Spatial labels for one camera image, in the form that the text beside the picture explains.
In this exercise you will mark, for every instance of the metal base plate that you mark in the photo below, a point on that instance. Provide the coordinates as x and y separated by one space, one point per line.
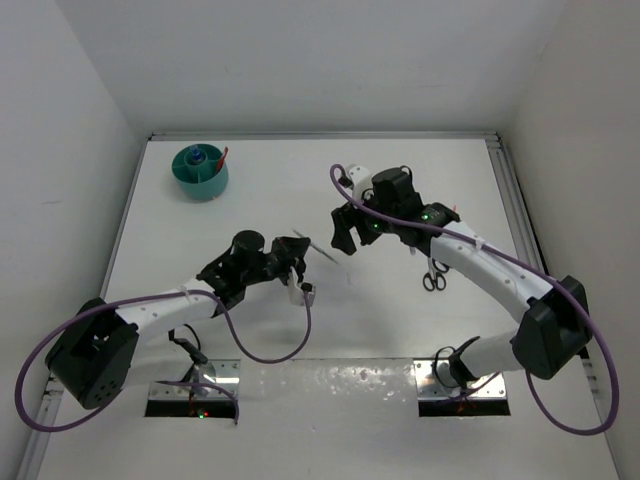
433 384
224 373

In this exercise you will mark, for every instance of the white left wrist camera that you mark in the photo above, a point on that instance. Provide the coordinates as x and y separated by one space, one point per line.
300 292

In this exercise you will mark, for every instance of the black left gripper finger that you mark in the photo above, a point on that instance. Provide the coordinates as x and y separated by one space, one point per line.
291 248
297 270

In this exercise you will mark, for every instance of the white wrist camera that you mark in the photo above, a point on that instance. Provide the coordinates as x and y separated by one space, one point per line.
300 292
360 177

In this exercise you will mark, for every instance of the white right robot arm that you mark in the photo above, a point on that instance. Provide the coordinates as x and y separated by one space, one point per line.
550 315

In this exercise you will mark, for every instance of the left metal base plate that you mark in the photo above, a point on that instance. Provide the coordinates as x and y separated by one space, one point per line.
224 373

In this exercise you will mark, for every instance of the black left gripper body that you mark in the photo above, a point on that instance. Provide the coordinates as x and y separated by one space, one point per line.
270 266

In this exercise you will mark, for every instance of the red gel pen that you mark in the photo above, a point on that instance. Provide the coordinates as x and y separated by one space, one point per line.
222 159

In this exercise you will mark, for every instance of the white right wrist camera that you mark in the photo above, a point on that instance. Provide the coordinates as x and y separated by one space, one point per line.
360 177

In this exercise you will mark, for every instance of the small black handled scissors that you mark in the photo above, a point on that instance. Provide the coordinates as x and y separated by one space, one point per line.
434 279

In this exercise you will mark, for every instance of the green pen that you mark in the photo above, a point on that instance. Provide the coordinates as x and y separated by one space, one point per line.
316 247

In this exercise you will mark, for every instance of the teal round divided container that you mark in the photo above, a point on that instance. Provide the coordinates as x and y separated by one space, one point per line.
200 182

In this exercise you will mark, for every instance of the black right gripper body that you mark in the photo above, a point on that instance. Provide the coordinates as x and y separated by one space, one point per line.
369 227

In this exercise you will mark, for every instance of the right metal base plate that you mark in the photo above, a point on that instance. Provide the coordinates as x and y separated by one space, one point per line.
433 384

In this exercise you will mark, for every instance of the blue cap glue bottle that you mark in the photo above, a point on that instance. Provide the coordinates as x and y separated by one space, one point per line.
197 156

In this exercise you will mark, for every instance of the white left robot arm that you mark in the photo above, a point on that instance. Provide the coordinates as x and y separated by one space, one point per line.
92 358

